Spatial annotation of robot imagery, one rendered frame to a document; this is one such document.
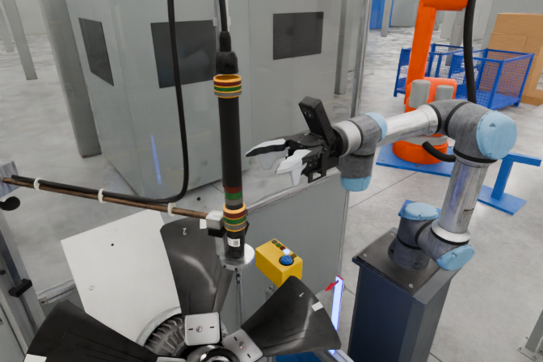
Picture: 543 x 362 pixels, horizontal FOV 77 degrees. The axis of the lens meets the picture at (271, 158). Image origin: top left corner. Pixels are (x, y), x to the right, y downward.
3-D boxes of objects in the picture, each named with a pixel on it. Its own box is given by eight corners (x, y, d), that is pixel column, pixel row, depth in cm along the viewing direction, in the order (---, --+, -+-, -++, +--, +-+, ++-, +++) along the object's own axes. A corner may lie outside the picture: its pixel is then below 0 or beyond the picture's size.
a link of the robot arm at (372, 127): (387, 147, 85) (393, 115, 81) (359, 160, 79) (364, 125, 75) (361, 136, 90) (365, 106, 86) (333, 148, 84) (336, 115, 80)
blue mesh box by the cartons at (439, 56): (392, 96, 721) (399, 48, 679) (423, 86, 793) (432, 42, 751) (431, 106, 659) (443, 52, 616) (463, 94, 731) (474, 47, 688)
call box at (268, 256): (255, 269, 135) (254, 247, 130) (275, 258, 140) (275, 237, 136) (281, 294, 124) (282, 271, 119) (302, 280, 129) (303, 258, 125)
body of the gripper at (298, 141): (307, 185, 70) (346, 167, 76) (308, 146, 66) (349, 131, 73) (283, 172, 75) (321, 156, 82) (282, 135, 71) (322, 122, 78)
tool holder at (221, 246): (204, 264, 68) (199, 224, 64) (219, 242, 74) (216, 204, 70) (247, 274, 66) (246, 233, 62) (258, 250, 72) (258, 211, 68)
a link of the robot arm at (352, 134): (362, 125, 75) (334, 116, 81) (348, 130, 72) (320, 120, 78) (359, 156, 78) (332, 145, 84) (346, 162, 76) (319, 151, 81)
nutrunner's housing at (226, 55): (225, 271, 70) (207, 32, 50) (232, 259, 73) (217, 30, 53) (242, 275, 69) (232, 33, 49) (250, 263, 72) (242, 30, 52)
